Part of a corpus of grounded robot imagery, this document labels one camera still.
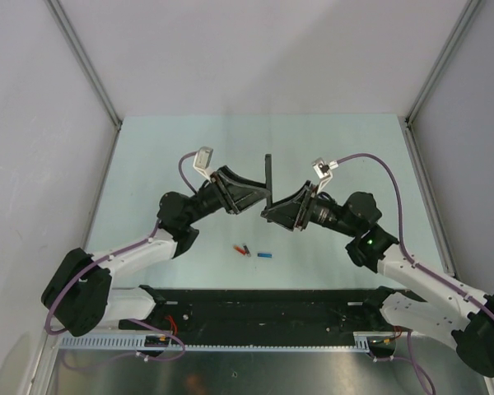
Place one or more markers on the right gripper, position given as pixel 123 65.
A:
pixel 284 213

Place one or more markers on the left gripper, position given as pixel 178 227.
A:
pixel 242 193

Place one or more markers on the black remote control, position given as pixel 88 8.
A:
pixel 268 170

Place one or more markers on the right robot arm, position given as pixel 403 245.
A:
pixel 451 312

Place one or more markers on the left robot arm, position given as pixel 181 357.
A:
pixel 81 293

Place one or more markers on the silver black battery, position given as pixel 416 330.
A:
pixel 246 249

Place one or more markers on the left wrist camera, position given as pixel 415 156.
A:
pixel 202 162

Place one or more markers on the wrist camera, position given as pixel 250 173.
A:
pixel 324 171
pixel 202 162

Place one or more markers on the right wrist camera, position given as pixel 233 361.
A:
pixel 324 171

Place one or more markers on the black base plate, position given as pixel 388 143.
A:
pixel 268 312

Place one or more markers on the grey slotted cable duct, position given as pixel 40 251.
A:
pixel 140 341

